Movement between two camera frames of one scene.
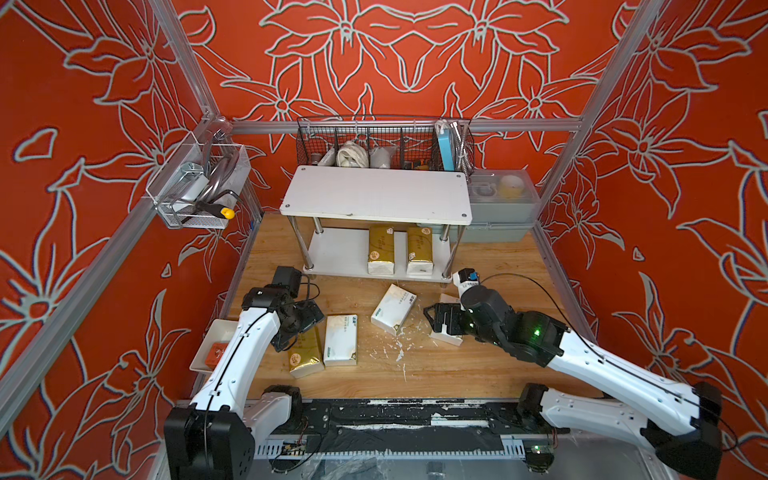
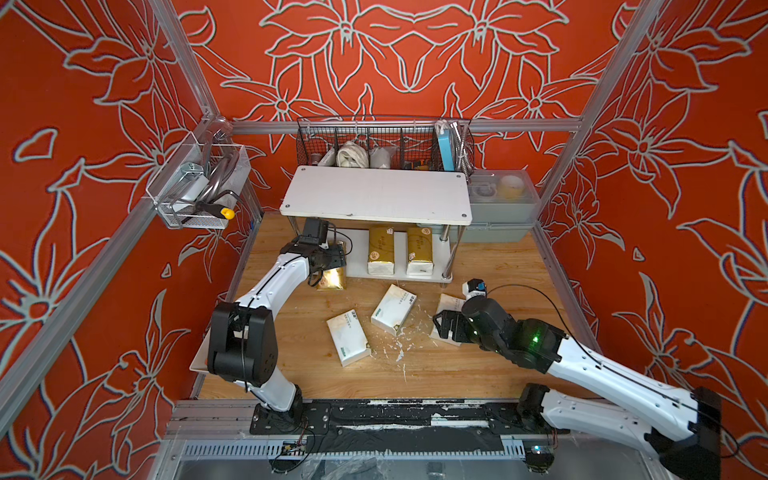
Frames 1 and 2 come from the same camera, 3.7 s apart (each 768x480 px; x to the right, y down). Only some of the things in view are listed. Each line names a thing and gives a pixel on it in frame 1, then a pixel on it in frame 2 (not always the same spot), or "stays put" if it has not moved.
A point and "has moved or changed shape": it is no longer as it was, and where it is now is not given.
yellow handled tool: x=203 y=207 stays put
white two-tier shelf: x=379 y=193 stays put
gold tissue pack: x=381 y=251 stays put
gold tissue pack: x=308 y=355 -> x=333 y=279
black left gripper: x=310 y=312 -> x=337 y=256
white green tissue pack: x=341 y=340 has moved or changed shape
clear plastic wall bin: x=199 y=183 stays put
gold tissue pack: x=420 y=250 stays put
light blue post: x=446 y=146 stays put
